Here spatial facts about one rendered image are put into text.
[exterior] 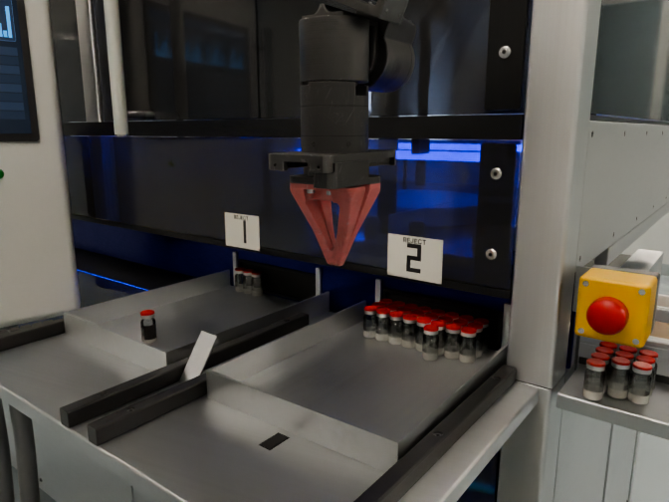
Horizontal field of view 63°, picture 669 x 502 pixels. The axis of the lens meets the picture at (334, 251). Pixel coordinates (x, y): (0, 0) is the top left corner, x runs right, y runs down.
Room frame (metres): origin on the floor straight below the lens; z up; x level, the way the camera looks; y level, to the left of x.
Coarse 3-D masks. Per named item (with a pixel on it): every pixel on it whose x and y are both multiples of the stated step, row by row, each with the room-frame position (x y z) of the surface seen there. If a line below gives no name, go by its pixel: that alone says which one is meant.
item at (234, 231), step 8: (232, 216) 0.95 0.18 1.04; (240, 216) 0.94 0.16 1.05; (248, 216) 0.93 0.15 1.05; (256, 216) 0.91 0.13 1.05; (232, 224) 0.95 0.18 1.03; (240, 224) 0.94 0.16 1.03; (248, 224) 0.93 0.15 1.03; (256, 224) 0.92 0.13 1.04; (232, 232) 0.95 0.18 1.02; (240, 232) 0.94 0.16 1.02; (248, 232) 0.93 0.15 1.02; (256, 232) 0.92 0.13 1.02; (232, 240) 0.95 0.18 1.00; (240, 240) 0.94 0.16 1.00; (248, 240) 0.93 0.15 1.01; (256, 240) 0.92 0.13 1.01; (248, 248) 0.93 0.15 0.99; (256, 248) 0.92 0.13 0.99
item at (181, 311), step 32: (160, 288) 0.95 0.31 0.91; (192, 288) 1.00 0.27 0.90; (224, 288) 1.06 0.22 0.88; (64, 320) 0.81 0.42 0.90; (96, 320) 0.85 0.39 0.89; (128, 320) 0.87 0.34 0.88; (160, 320) 0.87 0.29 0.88; (192, 320) 0.87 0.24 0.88; (224, 320) 0.87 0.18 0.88; (256, 320) 0.78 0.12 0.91; (128, 352) 0.70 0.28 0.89; (160, 352) 0.66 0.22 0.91
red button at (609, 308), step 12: (600, 300) 0.56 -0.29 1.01; (612, 300) 0.56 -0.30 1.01; (588, 312) 0.57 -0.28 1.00; (600, 312) 0.56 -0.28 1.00; (612, 312) 0.55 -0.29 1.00; (624, 312) 0.55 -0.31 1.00; (588, 324) 0.57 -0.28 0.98; (600, 324) 0.55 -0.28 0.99; (612, 324) 0.55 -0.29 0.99; (624, 324) 0.55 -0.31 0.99
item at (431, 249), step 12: (396, 240) 0.75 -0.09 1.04; (408, 240) 0.74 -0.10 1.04; (420, 240) 0.73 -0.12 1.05; (432, 240) 0.72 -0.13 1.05; (396, 252) 0.75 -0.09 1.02; (408, 252) 0.74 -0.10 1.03; (432, 252) 0.71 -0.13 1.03; (396, 264) 0.75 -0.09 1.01; (420, 264) 0.73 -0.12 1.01; (432, 264) 0.71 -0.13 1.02; (408, 276) 0.74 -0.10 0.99; (420, 276) 0.72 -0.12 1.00; (432, 276) 0.71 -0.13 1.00
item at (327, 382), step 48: (288, 336) 0.71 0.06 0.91; (336, 336) 0.79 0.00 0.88; (240, 384) 0.57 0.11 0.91; (288, 384) 0.63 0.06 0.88; (336, 384) 0.63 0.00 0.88; (384, 384) 0.63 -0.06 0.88; (432, 384) 0.63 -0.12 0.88; (480, 384) 0.60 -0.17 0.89; (336, 432) 0.49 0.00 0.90; (384, 432) 0.52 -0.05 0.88
